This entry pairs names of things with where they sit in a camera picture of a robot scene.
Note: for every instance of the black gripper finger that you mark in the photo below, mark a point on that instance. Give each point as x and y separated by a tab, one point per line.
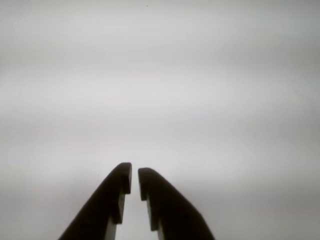
100	212
172	212

